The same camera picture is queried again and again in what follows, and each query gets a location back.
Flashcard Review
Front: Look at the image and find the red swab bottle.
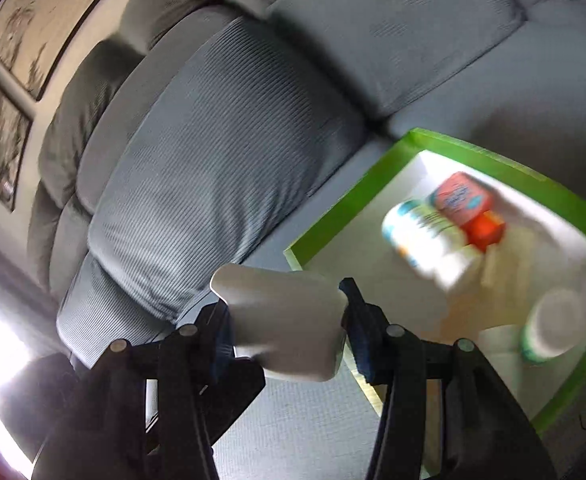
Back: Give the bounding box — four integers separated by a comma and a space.
429, 171, 506, 252

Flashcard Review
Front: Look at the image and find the green label white bottle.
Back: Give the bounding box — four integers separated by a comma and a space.
519, 289, 586, 365

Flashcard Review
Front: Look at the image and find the small blue label white bottle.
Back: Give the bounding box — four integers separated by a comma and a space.
382, 200, 484, 291

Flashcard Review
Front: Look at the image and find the green iridescent cardboard box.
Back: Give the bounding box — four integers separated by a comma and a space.
284, 129, 586, 433

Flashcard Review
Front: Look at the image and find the grey sofa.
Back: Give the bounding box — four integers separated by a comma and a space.
25, 0, 586, 480

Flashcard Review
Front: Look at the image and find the white hair claw clip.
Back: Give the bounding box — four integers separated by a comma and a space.
210, 263, 350, 382

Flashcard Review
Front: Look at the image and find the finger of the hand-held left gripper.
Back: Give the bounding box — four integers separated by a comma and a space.
193, 358, 268, 448

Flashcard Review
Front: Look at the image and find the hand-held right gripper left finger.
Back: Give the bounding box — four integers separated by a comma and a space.
33, 301, 238, 480

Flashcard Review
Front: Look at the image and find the grey sofa cushion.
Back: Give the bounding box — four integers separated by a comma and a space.
38, 40, 144, 211
57, 15, 370, 332
267, 0, 530, 117

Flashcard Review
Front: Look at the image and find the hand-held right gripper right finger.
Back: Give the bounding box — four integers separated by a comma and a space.
339, 277, 558, 480

